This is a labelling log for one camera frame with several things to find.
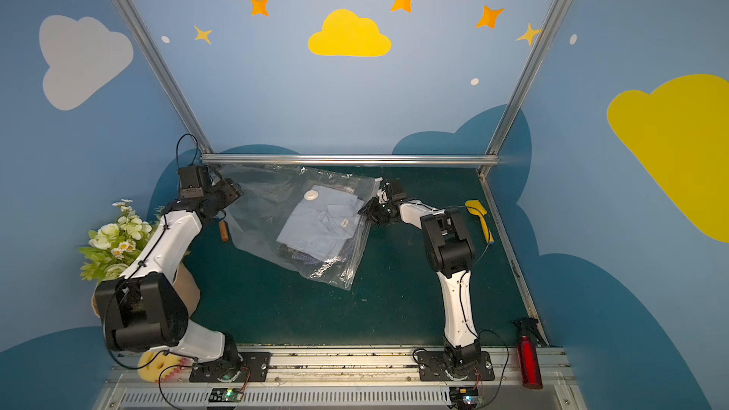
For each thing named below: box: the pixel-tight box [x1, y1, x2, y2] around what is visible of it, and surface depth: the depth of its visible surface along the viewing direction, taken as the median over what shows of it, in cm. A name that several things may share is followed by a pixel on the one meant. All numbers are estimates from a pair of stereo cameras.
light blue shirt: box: [276, 185, 365, 262], surface depth 100 cm
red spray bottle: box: [510, 316, 549, 390], surface depth 76 cm
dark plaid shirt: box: [279, 239, 355, 275], surface depth 93 cm
